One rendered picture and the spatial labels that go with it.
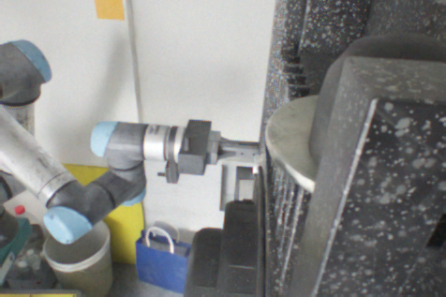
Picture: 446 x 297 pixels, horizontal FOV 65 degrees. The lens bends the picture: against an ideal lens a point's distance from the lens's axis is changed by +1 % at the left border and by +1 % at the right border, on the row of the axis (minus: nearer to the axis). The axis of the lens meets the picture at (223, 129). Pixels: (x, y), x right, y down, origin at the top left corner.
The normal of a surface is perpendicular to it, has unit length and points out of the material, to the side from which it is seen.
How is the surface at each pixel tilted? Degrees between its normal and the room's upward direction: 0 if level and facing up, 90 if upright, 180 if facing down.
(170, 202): 90
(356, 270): 90
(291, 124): 0
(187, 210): 90
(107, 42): 90
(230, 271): 25
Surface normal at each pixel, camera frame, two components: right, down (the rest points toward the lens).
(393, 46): -0.29, -0.71
